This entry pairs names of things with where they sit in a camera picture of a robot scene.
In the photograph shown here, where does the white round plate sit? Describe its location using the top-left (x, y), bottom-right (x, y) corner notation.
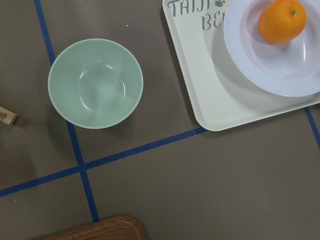
top-left (223, 0), bottom-right (320, 97)

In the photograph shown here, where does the orange fruit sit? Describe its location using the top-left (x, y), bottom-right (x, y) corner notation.
top-left (258, 0), bottom-right (308, 45)

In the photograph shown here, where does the cream bear tray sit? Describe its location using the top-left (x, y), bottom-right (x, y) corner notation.
top-left (162, 0), bottom-right (320, 131)

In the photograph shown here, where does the green bowl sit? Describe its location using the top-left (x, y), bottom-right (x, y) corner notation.
top-left (47, 38), bottom-right (144, 129)

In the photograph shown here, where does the wooden cutting board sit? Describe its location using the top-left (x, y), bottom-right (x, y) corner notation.
top-left (46, 214), bottom-right (148, 240)

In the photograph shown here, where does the wooden mug rack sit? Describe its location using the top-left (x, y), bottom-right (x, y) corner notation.
top-left (0, 107), bottom-right (18, 125)

